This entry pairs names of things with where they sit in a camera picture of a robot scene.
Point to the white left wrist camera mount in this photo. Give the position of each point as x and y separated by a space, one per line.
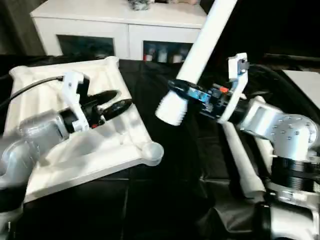
72 100

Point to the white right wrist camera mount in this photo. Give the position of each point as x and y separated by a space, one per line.
236 82

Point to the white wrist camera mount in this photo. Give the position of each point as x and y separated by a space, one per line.
236 82
72 100

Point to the white flat board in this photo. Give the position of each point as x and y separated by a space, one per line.
305 85

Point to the white plastic table top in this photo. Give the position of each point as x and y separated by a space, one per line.
75 160

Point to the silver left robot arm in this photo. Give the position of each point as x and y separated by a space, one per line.
40 127

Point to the grey pleated curtain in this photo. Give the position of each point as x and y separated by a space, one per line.
17 25

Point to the black table mat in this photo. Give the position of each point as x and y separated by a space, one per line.
175 175

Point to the white sideboard cabinet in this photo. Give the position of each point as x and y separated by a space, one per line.
100 25

